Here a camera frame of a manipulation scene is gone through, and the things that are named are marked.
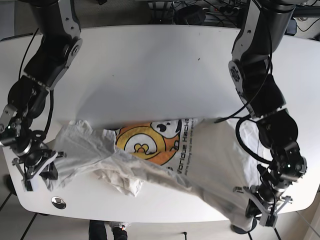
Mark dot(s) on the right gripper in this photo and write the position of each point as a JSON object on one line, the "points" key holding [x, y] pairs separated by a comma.
{"points": [[39, 163]]}

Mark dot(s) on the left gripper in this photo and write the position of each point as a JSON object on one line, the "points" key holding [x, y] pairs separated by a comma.
{"points": [[257, 205]]}

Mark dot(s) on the white orange sneaker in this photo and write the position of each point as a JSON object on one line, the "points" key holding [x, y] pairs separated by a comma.
{"points": [[121, 225]]}

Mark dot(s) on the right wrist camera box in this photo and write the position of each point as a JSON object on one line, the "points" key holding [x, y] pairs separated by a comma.
{"points": [[30, 185]]}

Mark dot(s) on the left silver table grommet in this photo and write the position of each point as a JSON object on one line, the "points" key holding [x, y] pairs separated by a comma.
{"points": [[58, 203]]}

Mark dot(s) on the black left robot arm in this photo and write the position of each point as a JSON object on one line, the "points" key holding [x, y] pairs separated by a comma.
{"points": [[264, 25]]}

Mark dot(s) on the white printed T-shirt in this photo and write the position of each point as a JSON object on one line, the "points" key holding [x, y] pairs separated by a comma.
{"points": [[194, 155]]}

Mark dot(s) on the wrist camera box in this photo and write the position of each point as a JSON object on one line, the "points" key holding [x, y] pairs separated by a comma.
{"points": [[30, 185], [268, 220]]}

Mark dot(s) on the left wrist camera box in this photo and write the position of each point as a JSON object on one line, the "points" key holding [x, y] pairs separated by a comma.
{"points": [[268, 220]]}

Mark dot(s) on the black power adapter box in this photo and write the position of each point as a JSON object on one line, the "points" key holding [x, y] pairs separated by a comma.
{"points": [[190, 15]]}

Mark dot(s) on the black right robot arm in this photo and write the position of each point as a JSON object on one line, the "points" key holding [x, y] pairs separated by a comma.
{"points": [[60, 43]]}

